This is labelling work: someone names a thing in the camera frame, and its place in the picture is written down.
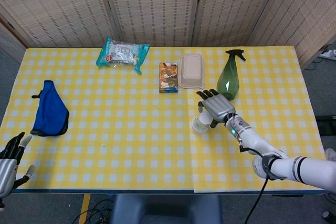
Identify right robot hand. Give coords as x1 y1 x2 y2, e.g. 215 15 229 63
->
196 89 236 129

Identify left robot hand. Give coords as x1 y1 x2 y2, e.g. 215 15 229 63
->
0 132 35 199

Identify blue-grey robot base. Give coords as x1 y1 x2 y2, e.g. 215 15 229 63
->
110 194 223 224

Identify green spray bottle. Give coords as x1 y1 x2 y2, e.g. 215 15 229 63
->
216 49 247 102

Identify beige lidded food container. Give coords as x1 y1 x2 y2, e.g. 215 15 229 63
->
178 53 206 90

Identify colourful printed card box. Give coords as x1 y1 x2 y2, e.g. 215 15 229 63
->
159 62 180 94

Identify yellow checkered tablecloth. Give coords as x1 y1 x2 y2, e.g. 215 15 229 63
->
0 47 195 193
184 46 329 194

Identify blue fabric pouch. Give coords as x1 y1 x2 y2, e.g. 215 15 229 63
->
30 80 70 137

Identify yellow floor tape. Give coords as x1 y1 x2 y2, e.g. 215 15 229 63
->
78 194 91 224

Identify woven folding screen panel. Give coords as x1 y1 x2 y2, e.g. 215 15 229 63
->
100 0 203 47
249 0 336 69
191 0 285 47
0 20 27 57
0 0 117 49

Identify teal snack package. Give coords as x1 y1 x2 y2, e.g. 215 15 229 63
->
96 36 151 76

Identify white sneaker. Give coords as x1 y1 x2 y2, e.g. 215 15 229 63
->
324 148 336 162

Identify white power strip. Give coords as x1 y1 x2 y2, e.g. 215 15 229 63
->
321 49 336 61

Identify black floor cables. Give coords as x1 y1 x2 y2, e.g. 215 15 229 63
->
71 198 117 224

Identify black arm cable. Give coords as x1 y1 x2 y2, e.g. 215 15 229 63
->
239 140 290 224

